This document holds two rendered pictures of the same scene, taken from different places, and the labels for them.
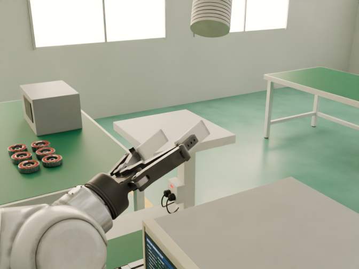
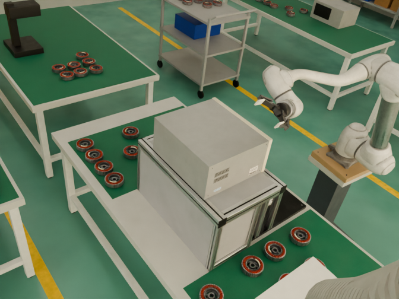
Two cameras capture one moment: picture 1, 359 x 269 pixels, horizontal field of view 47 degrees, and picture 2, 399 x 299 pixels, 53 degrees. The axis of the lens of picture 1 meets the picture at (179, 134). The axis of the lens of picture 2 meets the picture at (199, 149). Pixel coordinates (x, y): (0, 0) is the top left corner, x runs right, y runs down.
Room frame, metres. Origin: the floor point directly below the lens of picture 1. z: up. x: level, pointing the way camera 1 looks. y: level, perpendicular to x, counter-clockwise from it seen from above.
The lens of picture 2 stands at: (2.12, -0.60, 2.41)
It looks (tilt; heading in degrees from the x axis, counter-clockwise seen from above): 38 degrees down; 167
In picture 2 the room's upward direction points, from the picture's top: 8 degrees clockwise
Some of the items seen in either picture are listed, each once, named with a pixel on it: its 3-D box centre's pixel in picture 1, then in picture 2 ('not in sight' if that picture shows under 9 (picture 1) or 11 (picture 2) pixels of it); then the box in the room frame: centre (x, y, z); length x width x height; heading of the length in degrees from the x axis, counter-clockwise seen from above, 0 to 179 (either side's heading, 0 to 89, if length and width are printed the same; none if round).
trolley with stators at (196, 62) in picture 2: not in sight; (202, 40); (-2.35, 0.27, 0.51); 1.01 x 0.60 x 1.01; 30
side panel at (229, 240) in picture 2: not in sight; (233, 236); (0.92, -0.10, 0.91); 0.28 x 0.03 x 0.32; 120
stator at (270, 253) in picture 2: not in sight; (274, 251); (0.92, 0.14, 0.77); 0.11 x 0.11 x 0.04
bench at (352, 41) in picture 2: not in sight; (294, 41); (-2.74, 1.60, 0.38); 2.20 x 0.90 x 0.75; 30
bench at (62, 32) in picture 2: not in sight; (59, 80); (-1.52, -1.28, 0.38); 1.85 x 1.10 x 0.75; 30
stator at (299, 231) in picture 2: not in sight; (300, 236); (0.83, 0.31, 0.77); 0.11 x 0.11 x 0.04
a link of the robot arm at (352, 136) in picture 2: not in sight; (353, 139); (0.20, 0.86, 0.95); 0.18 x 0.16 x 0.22; 22
